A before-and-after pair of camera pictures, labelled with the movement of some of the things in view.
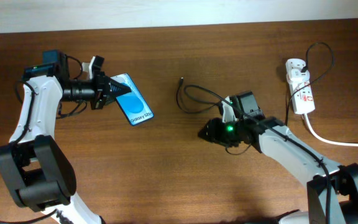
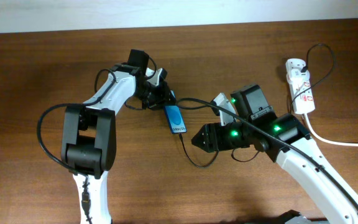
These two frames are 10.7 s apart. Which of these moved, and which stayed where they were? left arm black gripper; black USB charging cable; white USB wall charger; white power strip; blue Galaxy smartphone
Moved: black USB charging cable; blue Galaxy smartphone; left arm black gripper
Stayed: white USB wall charger; white power strip
